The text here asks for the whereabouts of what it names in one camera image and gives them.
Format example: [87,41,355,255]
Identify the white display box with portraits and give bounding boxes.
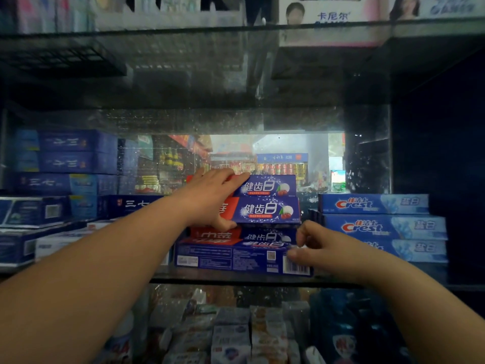
[278,0,392,48]

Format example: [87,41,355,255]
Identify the person's right forearm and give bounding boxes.
[357,244,485,364]

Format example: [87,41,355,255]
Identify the pile of blue pouches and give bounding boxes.
[310,289,411,364]

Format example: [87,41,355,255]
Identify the glass shelf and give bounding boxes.
[0,17,485,112]
[150,264,485,292]

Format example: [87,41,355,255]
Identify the row of pastel packets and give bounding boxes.
[0,0,92,34]

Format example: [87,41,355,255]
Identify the pile of soap packets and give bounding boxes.
[147,287,312,364]

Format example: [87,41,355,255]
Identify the person's right hand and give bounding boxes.
[286,220,367,278]

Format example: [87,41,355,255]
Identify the distant shop goods shelves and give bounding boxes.
[136,134,346,194]

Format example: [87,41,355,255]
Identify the person's left forearm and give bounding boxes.
[0,187,188,364]

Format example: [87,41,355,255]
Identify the stack of dark blue boxes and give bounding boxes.
[11,128,164,221]

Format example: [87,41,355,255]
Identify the light blue toothpaste box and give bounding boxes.
[323,214,448,241]
[362,239,449,264]
[318,193,430,216]

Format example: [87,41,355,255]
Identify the person's left hand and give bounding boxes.
[178,168,251,232]

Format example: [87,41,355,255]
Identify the navy box with white panel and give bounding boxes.
[0,223,88,266]
[0,196,72,229]

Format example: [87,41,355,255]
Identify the pale display box with portrait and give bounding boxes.
[390,0,485,20]

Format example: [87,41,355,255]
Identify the white toothpaste box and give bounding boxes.
[34,219,116,263]

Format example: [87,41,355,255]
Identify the blue cherry toothpaste box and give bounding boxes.
[230,174,297,198]
[174,239,313,277]
[218,196,302,225]
[189,224,298,247]

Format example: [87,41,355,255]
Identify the white open display carton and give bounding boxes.
[91,0,248,31]

